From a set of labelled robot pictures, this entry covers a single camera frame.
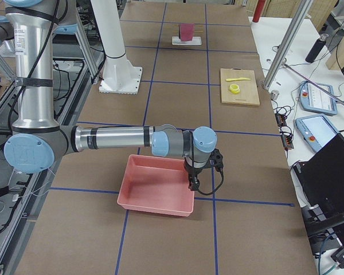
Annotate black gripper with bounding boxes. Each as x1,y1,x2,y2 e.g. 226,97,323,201
183,161,202,190

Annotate pink wiping cloth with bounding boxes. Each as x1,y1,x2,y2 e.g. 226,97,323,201
179,23,194,42

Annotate black water bottle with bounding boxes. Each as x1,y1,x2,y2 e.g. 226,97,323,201
305,33,329,63

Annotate pink plastic bin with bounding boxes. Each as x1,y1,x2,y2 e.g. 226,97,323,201
117,155,194,217

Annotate yellow lemon slice toy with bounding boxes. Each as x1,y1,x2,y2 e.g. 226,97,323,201
229,84,240,95

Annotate bamboo cutting board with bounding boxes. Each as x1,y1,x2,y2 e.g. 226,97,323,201
220,68,260,106

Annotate yellow plastic knife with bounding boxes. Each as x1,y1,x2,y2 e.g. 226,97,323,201
225,77,251,82

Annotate black monitor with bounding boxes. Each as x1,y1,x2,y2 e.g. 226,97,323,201
293,133,344,243

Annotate lower blue teach pendant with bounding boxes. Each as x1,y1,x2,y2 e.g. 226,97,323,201
295,114,339,152

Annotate blue teach pendant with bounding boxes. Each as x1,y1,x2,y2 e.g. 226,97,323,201
295,114,339,152
299,81,338,116

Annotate upper blue teach pendant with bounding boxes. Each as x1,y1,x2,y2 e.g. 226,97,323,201
299,81,338,116

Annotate green tipped grabber stick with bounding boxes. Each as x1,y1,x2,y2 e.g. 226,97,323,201
282,63,344,106

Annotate red cylinder bottle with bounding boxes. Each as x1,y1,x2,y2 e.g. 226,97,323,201
252,0,266,23

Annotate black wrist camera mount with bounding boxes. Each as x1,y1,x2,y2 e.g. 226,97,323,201
210,149,224,172

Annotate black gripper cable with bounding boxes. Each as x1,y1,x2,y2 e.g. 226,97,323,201
189,131,225,197

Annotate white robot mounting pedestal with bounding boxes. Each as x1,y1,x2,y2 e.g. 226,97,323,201
91,0,143,95

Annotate aluminium frame post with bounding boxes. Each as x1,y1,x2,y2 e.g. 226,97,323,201
263,0,313,90

